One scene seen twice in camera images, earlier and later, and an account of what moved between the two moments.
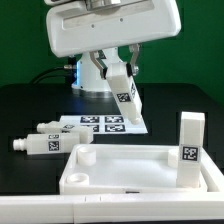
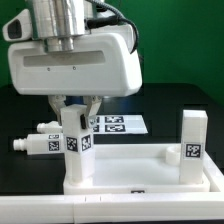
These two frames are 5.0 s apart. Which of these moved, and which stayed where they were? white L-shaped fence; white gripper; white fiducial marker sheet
Moved: white gripper
Stayed: white L-shaped fence; white fiducial marker sheet
